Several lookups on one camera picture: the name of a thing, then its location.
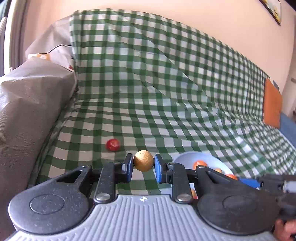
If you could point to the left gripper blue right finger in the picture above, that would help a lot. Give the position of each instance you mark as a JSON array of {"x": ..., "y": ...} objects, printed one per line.
[{"x": 174, "y": 174}]

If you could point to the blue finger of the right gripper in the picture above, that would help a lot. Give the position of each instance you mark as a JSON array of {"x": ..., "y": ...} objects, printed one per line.
[{"x": 250, "y": 182}]

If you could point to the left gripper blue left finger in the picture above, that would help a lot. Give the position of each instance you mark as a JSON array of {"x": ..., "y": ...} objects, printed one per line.
[{"x": 111, "y": 174}]

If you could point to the tan round fruit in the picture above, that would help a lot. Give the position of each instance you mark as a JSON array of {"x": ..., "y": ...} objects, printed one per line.
[{"x": 143, "y": 161}]

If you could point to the red fruit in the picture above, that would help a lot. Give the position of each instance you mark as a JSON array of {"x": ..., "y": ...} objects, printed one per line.
[
  {"x": 194, "y": 193},
  {"x": 113, "y": 145}
]

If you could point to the person's right hand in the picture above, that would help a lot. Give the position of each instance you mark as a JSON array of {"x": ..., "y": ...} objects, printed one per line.
[{"x": 284, "y": 231}]

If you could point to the light blue plate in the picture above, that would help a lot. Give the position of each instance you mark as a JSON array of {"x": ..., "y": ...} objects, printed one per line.
[{"x": 190, "y": 160}]

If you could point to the blue cushion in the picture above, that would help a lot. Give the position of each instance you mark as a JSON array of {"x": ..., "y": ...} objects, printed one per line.
[{"x": 288, "y": 128}]

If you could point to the orange cushion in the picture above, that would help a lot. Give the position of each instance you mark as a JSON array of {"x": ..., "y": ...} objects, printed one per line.
[{"x": 272, "y": 104}]

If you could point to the green white checkered cloth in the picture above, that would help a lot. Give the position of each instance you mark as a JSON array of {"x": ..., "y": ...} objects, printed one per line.
[{"x": 158, "y": 85}]

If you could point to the white patterned pillow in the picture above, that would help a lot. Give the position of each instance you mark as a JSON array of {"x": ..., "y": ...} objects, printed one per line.
[{"x": 54, "y": 45}]

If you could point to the grey curtain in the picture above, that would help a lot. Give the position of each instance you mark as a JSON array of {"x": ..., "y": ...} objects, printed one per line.
[{"x": 13, "y": 16}]

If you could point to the framed wall picture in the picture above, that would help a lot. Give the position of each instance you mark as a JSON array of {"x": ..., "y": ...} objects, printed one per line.
[{"x": 274, "y": 8}]

